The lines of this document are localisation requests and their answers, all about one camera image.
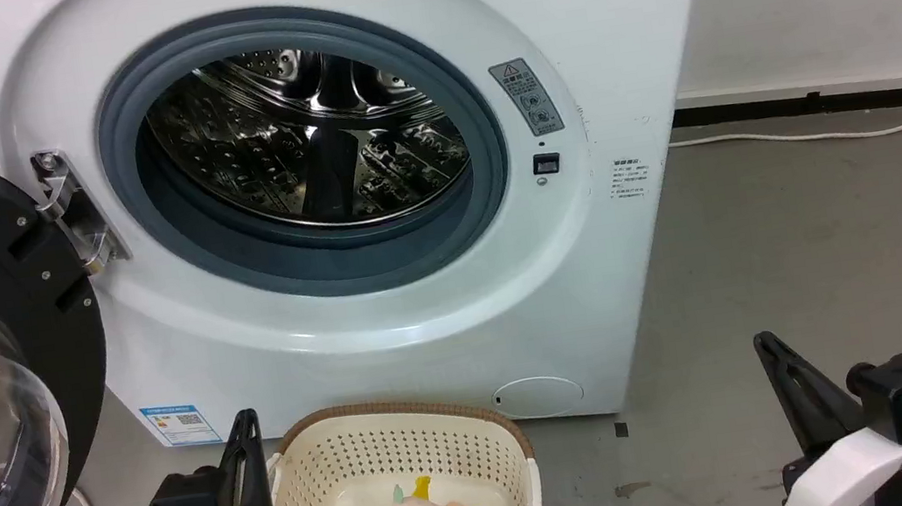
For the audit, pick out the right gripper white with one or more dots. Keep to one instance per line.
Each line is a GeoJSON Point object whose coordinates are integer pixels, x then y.
{"type": "Point", "coordinates": [843, 467]}

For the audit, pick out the white front-load washing machine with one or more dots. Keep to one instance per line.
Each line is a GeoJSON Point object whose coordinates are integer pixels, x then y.
{"type": "Point", "coordinates": [431, 362]}

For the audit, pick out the steel washing drum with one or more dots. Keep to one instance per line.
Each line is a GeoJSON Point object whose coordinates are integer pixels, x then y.
{"type": "Point", "coordinates": [287, 152]}

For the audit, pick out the blue energy label sticker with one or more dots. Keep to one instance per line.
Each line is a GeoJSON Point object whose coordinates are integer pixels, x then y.
{"type": "Point", "coordinates": [180, 425]}

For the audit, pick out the cream perforated laundry basket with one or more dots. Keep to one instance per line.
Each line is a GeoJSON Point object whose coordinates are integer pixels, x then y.
{"type": "Point", "coordinates": [340, 471]}

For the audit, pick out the small dark floor scrap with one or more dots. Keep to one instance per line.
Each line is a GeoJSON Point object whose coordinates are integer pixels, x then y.
{"type": "Point", "coordinates": [622, 430]}

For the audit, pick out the grey rubber door gasket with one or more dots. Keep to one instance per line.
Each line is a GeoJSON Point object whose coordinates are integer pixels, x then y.
{"type": "Point", "coordinates": [328, 257]}

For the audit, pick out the round filter cover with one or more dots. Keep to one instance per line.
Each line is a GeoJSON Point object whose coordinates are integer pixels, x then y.
{"type": "Point", "coordinates": [538, 397]}

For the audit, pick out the black baseboard strip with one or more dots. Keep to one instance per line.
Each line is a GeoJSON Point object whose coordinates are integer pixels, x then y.
{"type": "Point", "coordinates": [836, 103]}

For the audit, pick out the metal door hinge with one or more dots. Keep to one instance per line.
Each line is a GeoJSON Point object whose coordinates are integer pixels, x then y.
{"type": "Point", "coordinates": [77, 219]}

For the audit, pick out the grey warning sticker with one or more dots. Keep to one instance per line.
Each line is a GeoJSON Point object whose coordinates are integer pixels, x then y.
{"type": "Point", "coordinates": [528, 97]}

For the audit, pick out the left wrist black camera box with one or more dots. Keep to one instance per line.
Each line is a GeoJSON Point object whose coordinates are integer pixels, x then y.
{"type": "Point", "coordinates": [186, 502]}

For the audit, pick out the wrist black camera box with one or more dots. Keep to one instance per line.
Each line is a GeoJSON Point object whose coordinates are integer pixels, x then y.
{"type": "Point", "coordinates": [899, 395]}
{"type": "Point", "coordinates": [186, 502]}

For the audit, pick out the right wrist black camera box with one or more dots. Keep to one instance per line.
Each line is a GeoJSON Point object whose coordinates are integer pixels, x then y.
{"type": "Point", "coordinates": [899, 395]}

